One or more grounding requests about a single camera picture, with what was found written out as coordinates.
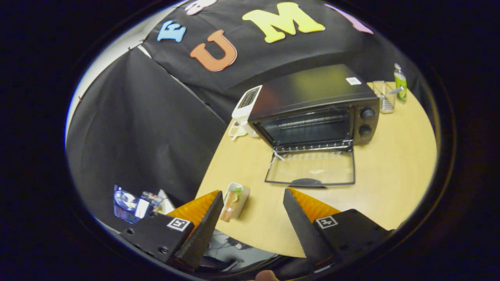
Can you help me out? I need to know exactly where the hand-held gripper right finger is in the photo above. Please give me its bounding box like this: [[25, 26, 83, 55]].
[[283, 188, 394, 268]]

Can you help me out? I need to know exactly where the black backdrop cloth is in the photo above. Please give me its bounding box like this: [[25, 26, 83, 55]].
[[66, 0, 426, 231]]

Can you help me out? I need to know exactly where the blue shiny packet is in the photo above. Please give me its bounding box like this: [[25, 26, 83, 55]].
[[114, 185, 138, 224]]

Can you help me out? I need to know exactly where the green clear plastic bottle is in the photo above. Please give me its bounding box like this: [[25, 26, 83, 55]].
[[394, 63, 407, 103]]

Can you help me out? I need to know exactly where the small wire basket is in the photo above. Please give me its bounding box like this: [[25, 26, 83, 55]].
[[372, 80, 397, 114]]

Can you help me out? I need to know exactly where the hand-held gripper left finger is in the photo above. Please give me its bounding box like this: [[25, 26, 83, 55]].
[[119, 190, 224, 270]]

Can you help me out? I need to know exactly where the black toaster oven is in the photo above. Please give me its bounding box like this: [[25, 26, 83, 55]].
[[247, 64, 380, 189]]

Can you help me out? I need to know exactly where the toy sandwich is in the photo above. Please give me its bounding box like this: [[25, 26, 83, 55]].
[[219, 182, 250, 223]]

